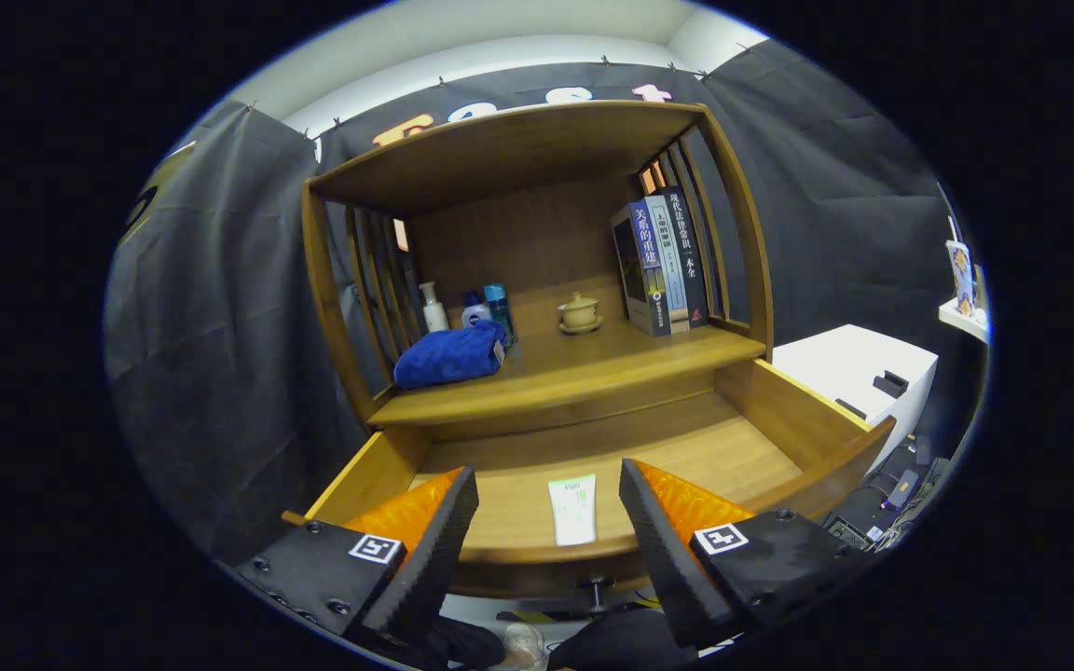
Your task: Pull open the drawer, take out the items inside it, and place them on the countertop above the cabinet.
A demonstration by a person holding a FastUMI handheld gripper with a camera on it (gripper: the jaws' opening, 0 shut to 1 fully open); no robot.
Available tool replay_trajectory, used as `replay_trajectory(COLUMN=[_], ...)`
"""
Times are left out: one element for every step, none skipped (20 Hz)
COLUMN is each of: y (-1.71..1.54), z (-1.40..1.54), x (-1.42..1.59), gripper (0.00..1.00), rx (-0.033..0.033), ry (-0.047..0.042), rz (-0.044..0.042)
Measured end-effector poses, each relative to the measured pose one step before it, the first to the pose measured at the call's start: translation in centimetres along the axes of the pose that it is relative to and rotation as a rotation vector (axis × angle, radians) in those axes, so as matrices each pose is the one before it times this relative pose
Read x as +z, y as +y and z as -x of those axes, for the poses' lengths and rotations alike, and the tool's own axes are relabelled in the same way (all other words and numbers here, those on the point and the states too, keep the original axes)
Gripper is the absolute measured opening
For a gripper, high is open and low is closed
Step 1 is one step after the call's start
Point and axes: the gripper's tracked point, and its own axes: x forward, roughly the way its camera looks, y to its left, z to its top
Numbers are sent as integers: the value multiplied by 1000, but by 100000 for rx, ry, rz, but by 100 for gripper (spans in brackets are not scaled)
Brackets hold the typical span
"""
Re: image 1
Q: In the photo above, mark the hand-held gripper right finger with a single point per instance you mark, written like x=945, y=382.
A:
x=677, y=568

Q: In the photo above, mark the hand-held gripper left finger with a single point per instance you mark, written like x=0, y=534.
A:
x=430, y=568

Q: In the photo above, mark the wooden drawer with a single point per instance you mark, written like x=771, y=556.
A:
x=686, y=457

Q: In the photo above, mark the white green cream tube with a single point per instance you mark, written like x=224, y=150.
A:
x=572, y=513

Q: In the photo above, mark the wooden countertop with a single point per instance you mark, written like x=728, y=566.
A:
x=593, y=359

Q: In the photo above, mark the wooden cabinet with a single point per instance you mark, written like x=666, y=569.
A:
x=500, y=149

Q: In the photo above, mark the person's dark trouser leg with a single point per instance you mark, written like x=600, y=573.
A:
x=467, y=643
x=621, y=643

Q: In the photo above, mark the yellow black floor tape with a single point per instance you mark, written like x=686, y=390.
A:
x=537, y=616

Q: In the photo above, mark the person's white shoe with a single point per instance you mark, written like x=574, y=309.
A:
x=523, y=643

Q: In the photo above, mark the blue towel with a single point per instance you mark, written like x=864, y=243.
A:
x=448, y=356

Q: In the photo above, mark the white pump bottle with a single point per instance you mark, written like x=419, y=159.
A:
x=434, y=317

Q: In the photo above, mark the white lotion bottle blue cap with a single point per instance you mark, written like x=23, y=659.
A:
x=474, y=315

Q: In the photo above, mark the white box unit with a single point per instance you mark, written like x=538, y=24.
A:
x=835, y=363

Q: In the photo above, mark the clear blue bottle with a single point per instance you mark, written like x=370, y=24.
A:
x=498, y=308

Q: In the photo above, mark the beige lidded tea bowl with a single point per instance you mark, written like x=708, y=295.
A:
x=580, y=312

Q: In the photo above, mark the small black device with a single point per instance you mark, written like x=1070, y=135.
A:
x=889, y=383

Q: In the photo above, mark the blue spine book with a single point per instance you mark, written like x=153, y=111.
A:
x=649, y=280

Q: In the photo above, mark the grey spine book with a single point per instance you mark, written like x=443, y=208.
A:
x=672, y=261

